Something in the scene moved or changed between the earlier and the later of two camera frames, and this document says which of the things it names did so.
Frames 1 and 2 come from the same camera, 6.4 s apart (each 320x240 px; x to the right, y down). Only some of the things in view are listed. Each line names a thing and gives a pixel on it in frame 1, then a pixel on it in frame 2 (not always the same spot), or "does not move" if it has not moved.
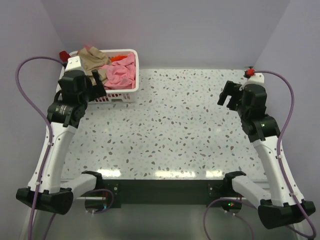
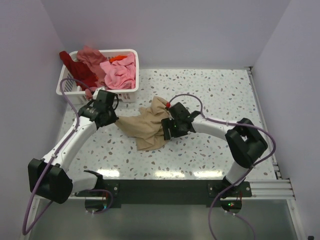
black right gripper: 230,88 → 166,123
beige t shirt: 93,59 → 146,127
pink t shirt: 121,74 does not move
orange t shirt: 118,57 does not move
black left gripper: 96,91 → 112,119
